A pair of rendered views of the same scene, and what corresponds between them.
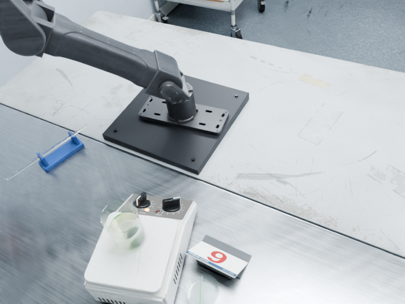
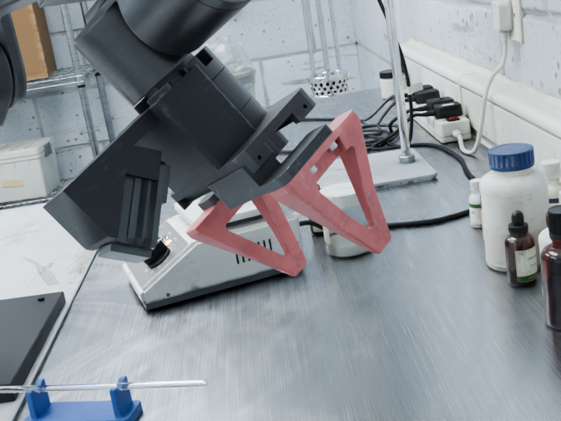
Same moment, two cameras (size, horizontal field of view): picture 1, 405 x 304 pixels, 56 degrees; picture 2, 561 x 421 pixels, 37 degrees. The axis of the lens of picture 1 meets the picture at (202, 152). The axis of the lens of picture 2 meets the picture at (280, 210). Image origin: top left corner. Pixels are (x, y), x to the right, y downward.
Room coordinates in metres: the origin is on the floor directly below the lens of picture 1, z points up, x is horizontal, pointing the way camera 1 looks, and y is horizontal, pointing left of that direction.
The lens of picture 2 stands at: (0.83, 0.97, 1.26)
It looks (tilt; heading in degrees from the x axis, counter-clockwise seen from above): 16 degrees down; 234
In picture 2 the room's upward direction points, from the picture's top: 9 degrees counter-clockwise
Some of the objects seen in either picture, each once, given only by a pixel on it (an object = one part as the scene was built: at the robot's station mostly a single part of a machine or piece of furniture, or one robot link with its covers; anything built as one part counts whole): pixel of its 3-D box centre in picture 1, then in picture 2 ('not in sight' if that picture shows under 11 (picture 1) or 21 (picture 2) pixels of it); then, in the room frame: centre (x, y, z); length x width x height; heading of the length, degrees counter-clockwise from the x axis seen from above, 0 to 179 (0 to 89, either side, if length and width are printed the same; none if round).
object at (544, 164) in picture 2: not in sight; (553, 196); (0.01, 0.39, 0.94); 0.03 x 0.03 x 0.09
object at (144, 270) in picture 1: (132, 249); (230, 204); (0.29, 0.13, 0.98); 0.12 x 0.12 x 0.01; 71
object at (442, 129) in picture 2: not in sight; (431, 112); (-0.43, -0.19, 0.92); 0.40 x 0.06 x 0.04; 54
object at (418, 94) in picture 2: not in sight; (422, 97); (-0.43, -0.21, 0.95); 0.07 x 0.04 x 0.02; 144
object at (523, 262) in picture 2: not in sight; (519, 246); (0.16, 0.45, 0.94); 0.03 x 0.03 x 0.08
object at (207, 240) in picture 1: (219, 254); not in sight; (0.29, 0.00, 0.92); 0.09 x 0.06 x 0.04; 53
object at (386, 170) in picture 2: not in sight; (336, 175); (-0.05, -0.07, 0.91); 0.30 x 0.20 x 0.01; 144
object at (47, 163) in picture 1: (59, 149); (80, 402); (0.60, 0.31, 0.92); 0.10 x 0.03 x 0.04; 128
